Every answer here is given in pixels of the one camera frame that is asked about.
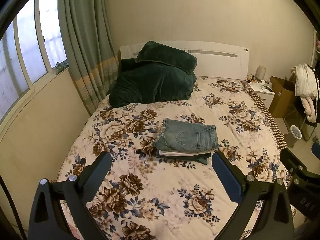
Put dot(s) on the dark green velvet blanket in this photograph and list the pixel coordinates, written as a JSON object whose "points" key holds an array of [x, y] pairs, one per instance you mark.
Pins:
{"points": [[159, 73]]}

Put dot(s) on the dark green folded pants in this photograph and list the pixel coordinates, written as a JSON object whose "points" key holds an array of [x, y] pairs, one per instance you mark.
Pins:
{"points": [[202, 158]]}

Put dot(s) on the window with white frame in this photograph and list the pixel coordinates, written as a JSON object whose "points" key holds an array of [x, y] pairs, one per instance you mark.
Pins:
{"points": [[32, 53]]}

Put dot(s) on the grey waste bin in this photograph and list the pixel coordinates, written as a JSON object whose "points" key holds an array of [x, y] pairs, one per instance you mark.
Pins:
{"points": [[293, 136]]}

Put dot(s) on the brown cardboard box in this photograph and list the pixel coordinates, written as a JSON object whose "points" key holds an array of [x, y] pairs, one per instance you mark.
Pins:
{"points": [[284, 97]]}

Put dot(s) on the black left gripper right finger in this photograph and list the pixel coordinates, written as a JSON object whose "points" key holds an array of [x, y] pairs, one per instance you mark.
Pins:
{"points": [[275, 218]]}

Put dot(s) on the white folded pants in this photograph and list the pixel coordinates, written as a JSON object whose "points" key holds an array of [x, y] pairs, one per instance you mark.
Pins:
{"points": [[181, 154]]}

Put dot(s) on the small table lamp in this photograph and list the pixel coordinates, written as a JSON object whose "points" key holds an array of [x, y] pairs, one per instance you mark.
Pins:
{"points": [[260, 72]]}

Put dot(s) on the white bed headboard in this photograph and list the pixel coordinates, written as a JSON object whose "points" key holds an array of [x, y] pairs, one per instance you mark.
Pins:
{"points": [[215, 59]]}

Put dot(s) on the chair with clothes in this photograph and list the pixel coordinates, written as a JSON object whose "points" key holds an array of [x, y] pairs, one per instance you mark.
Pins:
{"points": [[307, 108]]}

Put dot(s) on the white wardrobe shelf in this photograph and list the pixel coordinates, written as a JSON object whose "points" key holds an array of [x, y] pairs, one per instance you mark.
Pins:
{"points": [[315, 49]]}

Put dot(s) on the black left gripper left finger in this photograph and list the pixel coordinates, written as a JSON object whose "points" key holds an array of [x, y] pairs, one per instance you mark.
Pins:
{"points": [[47, 220]]}

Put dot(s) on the white puffer jacket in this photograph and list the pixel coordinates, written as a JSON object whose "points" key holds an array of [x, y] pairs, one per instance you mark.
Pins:
{"points": [[306, 84]]}

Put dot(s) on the green curtain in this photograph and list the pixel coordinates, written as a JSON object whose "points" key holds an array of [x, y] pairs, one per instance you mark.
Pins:
{"points": [[88, 45]]}

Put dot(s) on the white nightstand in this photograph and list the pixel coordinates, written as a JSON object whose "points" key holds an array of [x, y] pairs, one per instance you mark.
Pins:
{"points": [[262, 89]]}

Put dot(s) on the blue denim shorts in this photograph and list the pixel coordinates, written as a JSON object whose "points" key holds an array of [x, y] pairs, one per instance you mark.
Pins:
{"points": [[180, 136]]}

